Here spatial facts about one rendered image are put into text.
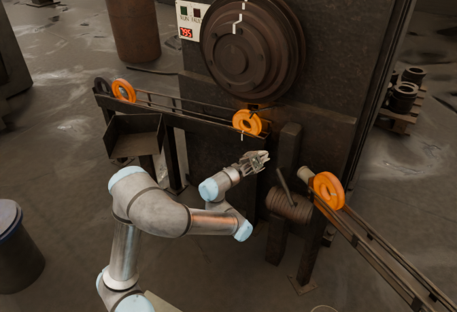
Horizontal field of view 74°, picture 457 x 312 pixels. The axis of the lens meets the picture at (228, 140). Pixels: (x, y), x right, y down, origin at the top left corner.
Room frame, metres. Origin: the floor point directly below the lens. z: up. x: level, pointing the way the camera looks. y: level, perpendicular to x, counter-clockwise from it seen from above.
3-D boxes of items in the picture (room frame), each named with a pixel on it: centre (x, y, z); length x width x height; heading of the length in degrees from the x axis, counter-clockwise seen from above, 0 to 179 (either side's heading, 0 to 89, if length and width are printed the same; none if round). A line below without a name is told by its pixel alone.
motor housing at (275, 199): (0.96, -0.29, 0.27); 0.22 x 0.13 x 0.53; 57
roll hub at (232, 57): (1.17, -0.04, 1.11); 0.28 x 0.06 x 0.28; 57
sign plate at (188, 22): (1.53, 0.14, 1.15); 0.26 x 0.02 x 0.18; 57
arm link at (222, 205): (0.79, 0.04, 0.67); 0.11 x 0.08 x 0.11; 40
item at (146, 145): (1.29, 0.48, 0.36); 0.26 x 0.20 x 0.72; 92
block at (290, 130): (1.14, -0.29, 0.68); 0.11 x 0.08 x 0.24; 147
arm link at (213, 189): (0.80, 0.05, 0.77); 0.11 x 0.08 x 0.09; 133
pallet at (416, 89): (2.80, -1.32, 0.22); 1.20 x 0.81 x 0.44; 55
